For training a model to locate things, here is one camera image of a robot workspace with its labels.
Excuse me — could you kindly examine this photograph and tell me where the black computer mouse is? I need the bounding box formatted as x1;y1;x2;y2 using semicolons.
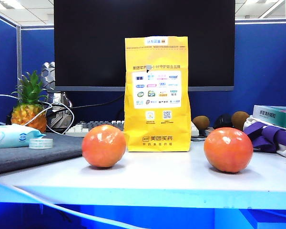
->
213;114;234;130

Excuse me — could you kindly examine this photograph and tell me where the thin white cable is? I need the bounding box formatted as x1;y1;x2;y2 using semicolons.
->
0;94;75;135

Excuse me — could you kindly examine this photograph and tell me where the blue white wet wipes pack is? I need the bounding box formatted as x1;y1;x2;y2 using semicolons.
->
0;123;47;150

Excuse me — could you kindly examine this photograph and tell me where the orange fruit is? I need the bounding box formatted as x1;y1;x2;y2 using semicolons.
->
82;124;127;168
204;127;254;174

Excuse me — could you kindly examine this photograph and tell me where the white grey keyboard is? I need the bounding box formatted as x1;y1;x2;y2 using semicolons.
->
65;120;215;142

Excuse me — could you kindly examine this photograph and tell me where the clear tape roll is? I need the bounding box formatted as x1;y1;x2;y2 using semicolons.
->
29;137;54;150

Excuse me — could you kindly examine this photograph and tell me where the grey desk mat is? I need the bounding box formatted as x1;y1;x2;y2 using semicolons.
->
0;132;87;176

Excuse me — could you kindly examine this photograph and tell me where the teal cardboard box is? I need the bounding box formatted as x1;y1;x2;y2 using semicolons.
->
252;104;286;130

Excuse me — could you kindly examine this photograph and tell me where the thick white cable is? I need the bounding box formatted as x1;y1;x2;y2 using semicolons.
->
0;180;145;229

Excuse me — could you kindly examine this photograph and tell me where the black computer monitor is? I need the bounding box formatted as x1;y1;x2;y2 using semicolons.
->
53;0;236;92

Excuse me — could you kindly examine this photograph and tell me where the brown kiwi fruit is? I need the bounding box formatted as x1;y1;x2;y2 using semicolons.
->
231;111;251;131
192;115;211;132

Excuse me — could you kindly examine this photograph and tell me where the yellow paper bag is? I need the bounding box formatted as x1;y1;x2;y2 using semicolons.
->
123;36;192;153

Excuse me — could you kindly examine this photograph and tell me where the black cable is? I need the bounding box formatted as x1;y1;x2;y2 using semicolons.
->
46;92;126;118

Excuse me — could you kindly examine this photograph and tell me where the small pineapple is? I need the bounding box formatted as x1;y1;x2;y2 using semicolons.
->
10;70;49;134

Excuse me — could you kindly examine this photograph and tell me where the grey partition post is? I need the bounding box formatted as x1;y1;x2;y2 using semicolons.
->
16;24;23;99

